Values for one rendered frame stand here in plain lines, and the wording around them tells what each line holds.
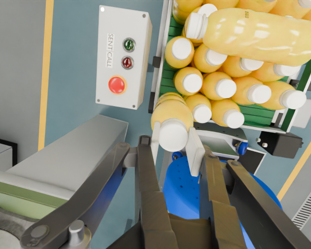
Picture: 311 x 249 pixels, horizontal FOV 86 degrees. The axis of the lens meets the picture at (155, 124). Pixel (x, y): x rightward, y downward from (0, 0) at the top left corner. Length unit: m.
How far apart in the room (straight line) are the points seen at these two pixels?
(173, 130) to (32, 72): 1.76
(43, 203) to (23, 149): 1.52
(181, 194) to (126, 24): 0.38
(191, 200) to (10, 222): 0.62
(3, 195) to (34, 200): 0.10
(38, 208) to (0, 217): 0.13
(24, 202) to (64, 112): 1.15
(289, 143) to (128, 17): 0.55
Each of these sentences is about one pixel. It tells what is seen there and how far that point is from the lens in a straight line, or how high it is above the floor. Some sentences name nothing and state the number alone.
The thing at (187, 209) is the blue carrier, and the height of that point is 1.20.
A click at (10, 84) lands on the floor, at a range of 2.06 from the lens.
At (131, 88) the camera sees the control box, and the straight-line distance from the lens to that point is 0.39.
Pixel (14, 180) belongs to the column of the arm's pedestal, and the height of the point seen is 0.99.
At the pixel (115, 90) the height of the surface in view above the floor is 1.11.
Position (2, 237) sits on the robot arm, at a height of 1.13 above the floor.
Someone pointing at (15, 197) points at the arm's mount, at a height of 1.04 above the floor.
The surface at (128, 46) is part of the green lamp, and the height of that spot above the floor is 1.11.
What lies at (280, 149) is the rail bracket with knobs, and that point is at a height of 1.00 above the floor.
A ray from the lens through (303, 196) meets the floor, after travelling 2.36.
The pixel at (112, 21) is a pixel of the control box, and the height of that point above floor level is 1.10.
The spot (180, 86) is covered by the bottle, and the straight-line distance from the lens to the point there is 0.40.
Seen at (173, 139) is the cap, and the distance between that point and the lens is 0.22.
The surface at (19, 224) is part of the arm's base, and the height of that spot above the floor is 1.07.
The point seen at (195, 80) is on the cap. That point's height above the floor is 1.11.
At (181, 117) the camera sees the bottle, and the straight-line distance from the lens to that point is 0.24.
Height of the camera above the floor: 1.48
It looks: 72 degrees down
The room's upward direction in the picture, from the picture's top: 167 degrees counter-clockwise
